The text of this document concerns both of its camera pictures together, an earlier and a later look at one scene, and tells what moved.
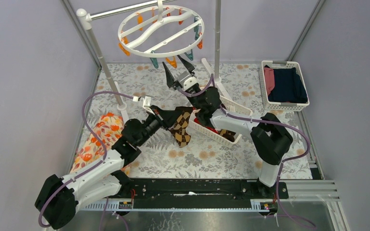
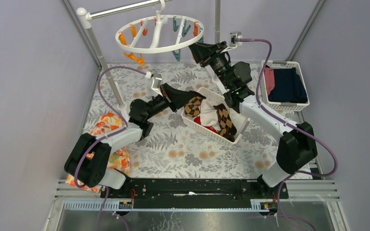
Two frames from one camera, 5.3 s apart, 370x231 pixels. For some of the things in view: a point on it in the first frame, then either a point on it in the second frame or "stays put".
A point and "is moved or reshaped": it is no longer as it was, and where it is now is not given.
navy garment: (289, 86) stays put
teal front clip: (154, 60) -> (177, 55)
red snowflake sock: (196, 121) stays put
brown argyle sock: (178, 133) is moved or reshaped
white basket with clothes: (283, 86) stays put
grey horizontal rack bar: (125, 8) stays put
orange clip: (125, 40) -> (132, 55)
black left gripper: (156, 114) -> (168, 96)
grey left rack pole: (87, 18) stays put
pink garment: (270, 79) stays put
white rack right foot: (217, 80) stays put
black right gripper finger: (170, 80) -> (200, 51)
